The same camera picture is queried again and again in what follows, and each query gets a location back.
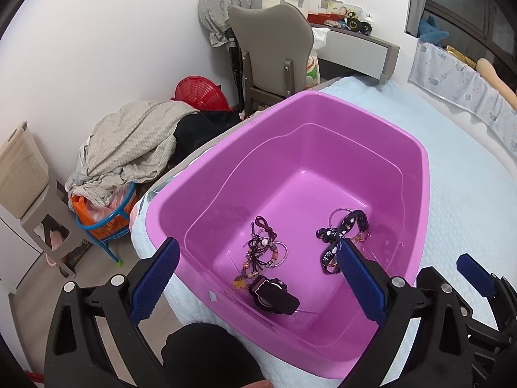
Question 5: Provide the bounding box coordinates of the large yellow plush toy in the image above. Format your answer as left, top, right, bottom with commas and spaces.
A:
446, 44, 517, 110

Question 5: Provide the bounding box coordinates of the red plastic basket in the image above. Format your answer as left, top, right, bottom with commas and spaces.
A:
174, 76, 231, 112

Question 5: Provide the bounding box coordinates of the grey clothes heap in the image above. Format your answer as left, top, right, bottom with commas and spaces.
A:
65, 101, 200, 211

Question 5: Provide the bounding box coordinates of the printed plastic bag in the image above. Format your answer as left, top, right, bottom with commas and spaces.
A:
305, 28, 332, 90

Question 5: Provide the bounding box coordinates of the dark window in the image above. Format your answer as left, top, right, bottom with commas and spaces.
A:
406, 0, 517, 77

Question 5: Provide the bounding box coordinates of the blue plush toy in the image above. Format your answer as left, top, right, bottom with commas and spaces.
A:
418, 14, 451, 47

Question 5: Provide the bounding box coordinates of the black cord necklace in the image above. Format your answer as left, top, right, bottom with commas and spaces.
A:
241, 244, 270, 281

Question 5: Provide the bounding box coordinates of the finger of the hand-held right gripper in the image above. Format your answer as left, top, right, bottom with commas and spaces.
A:
416, 267, 510, 344
456, 254, 517, 332

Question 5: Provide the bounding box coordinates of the grey white desk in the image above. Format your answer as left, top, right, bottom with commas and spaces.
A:
311, 22, 400, 85

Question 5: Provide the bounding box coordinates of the blue metal rack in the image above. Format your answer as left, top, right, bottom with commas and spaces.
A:
75, 182, 138, 267

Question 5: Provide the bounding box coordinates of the grey garment on chair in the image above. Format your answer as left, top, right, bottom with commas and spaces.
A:
197, 0, 263, 47

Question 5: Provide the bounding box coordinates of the black wristwatch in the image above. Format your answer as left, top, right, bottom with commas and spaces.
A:
247, 275, 301, 315

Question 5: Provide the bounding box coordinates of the black garment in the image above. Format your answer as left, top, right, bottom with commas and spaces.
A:
174, 111, 243, 166

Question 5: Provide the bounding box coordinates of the blue printed cloth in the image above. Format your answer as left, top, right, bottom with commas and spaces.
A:
408, 38, 517, 152

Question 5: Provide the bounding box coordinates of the beige stool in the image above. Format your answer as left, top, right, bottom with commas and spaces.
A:
18, 178, 87, 277

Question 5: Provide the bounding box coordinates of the brown cord clover bracelet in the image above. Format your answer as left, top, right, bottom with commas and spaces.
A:
249, 215, 280, 251

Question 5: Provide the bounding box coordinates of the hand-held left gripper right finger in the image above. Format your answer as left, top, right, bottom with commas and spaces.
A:
336, 238, 473, 388

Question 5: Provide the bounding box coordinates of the printed cardboard box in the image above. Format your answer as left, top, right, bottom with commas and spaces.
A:
321, 0, 364, 15

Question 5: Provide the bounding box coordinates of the person's black trouser leg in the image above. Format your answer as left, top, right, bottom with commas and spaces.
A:
162, 322, 267, 388

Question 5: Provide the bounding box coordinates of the black printed lanyard strap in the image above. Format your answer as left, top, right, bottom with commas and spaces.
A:
316, 209, 370, 275

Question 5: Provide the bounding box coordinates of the toy truck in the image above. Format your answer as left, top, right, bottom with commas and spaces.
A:
343, 8, 374, 35

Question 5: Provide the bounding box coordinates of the red box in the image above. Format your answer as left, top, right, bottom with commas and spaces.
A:
307, 12, 344, 25

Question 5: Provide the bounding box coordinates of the orange basket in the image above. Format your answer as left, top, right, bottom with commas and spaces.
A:
73, 188, 134, 241

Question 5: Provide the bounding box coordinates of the purple plastic tub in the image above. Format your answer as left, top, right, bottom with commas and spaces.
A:
143, 91, 429, 380

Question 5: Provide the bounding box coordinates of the silver bangle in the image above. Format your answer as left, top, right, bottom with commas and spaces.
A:
328, 208, 356, 232
267, 242, 290, 270

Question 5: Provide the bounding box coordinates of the grey chair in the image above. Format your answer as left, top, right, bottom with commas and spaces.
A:
227, 2, 316, 116

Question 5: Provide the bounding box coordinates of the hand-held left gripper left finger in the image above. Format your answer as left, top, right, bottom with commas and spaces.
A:
44, 237, 190, 388

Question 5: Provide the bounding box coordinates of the light blue blanket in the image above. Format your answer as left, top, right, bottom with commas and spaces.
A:
131, 75, 517, 388

